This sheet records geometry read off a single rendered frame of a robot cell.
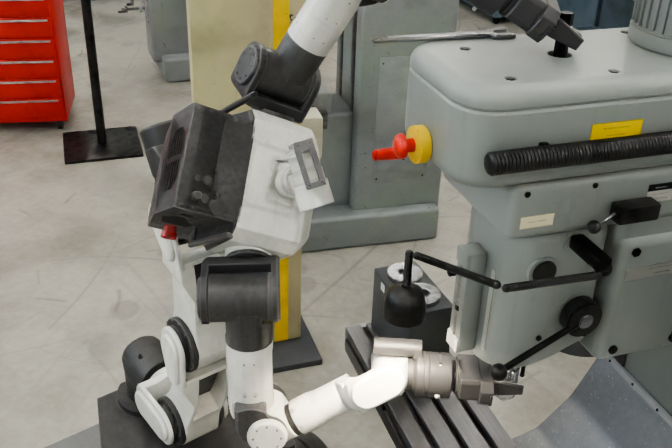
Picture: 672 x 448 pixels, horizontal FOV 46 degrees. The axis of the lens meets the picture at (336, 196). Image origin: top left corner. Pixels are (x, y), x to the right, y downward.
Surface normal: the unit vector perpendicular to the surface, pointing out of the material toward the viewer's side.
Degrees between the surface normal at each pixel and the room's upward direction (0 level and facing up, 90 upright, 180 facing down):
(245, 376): 85
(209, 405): 28
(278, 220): 58
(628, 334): 90
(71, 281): 0
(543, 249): 90
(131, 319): 0
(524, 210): 90
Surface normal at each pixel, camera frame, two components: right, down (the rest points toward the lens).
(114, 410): 0.04, -0.88
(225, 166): 0.54, -0.14
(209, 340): 0.61, 0.24
